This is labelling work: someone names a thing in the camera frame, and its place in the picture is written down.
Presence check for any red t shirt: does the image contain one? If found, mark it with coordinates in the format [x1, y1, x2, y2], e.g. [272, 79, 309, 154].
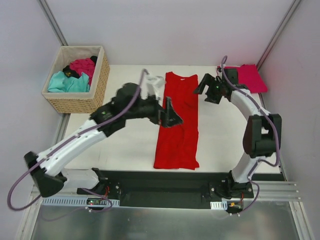
[153, 72, 200, 170]

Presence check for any magenta t shirt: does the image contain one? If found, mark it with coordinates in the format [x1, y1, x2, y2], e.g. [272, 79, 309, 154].
[224, 64, 268, 94]
[69, 55, 98, 82]

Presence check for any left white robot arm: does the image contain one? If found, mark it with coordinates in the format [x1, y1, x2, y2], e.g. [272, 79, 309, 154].
[24, 82, 183, 198]

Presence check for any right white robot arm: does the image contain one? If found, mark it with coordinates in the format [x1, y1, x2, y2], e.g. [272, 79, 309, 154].
[194, 68, 282, 199]

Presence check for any magenta t shirt in basket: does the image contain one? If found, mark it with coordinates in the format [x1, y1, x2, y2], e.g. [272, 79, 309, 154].
[69, 55, 98, 82]

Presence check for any woven wicker basket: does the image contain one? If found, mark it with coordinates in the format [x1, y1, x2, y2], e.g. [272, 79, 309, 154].
[41, 45, 110, 114]

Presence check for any black t shirt in basket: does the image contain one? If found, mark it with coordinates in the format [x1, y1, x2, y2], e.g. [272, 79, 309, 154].
[62, 54, 99, 79]

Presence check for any teal t shirt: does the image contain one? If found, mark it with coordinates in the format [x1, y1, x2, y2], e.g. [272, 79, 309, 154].
[47, 71, 90, 93]

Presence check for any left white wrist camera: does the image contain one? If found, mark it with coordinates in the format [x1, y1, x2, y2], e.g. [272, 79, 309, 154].
[145, 74, 165, 101]

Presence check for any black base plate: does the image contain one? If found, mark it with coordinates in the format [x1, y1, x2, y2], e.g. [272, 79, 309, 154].
[89, 169, 254, 209]

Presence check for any right grey cable duct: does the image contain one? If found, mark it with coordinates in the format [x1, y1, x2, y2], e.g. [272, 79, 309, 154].
[210, 201, 228, 211]

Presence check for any grey cable duct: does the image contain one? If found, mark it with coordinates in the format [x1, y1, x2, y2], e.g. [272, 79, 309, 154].
[42, 196, 120, 208]
[210, 201, 228, 211]

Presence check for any left grey cable duct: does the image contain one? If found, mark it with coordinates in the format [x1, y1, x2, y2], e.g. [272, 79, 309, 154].
[42, 196, 120, 208]

